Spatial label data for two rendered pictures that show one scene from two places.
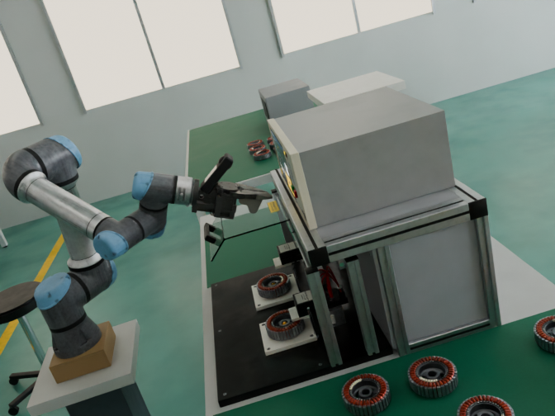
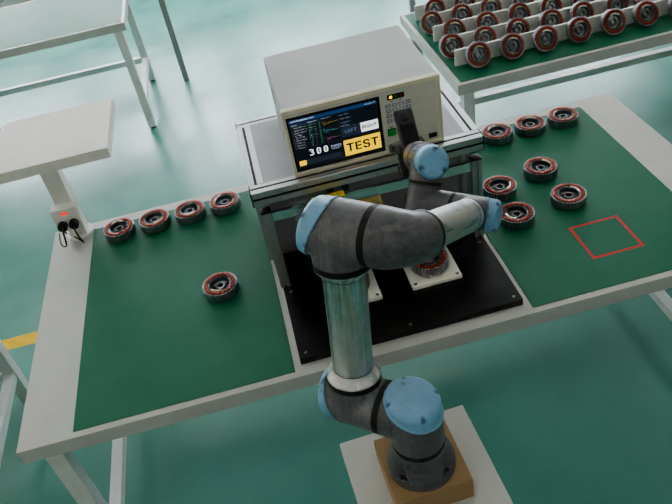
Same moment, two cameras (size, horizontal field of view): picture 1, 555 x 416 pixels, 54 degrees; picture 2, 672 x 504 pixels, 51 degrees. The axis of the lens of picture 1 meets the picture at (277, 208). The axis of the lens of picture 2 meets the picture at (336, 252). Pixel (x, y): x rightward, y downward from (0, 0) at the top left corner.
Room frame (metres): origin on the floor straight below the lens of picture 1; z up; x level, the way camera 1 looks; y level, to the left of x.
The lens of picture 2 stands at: (1.68, 1.64, 2.18)
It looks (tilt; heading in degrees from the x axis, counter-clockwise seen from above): 39 degrees down; 268
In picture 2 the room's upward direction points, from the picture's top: 12 degrees counter-clockwise
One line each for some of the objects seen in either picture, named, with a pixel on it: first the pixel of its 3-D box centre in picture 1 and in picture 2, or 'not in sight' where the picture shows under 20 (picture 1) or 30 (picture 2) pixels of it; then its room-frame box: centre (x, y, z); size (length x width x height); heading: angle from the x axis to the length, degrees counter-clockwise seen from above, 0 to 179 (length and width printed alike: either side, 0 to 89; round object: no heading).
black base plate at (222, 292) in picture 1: (286, 313); (390, 278); (1.47, 0.06, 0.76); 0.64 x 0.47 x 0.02; 3
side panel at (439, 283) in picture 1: (439, 286); not in sight; (1.17, -0.34, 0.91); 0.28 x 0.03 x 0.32; 93
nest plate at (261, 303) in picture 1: (275, 291); (351, 287); (1.59, 0.08, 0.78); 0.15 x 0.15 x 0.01; 3
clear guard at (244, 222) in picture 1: (257, 222); (339, 216); (1.59, 0.07, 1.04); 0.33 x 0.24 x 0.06; 93
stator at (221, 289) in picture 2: not in sight; (220, 286); (1.99, -0.07, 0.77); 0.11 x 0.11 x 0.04
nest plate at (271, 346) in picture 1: (286, 331); (429, 266); (1.35, 0.07, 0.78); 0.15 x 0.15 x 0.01; 3
